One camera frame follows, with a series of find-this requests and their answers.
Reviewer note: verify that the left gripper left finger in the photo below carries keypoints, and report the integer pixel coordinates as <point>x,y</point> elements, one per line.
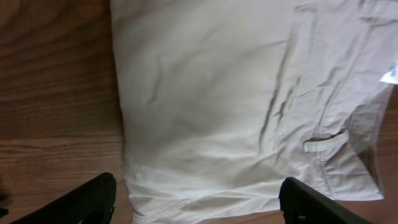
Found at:
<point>90,203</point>

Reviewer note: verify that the beige khaki shorts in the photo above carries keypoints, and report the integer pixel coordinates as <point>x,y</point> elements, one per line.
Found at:
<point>224,99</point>

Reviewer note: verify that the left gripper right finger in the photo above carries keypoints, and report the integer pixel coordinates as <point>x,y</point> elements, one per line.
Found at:
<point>301,204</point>

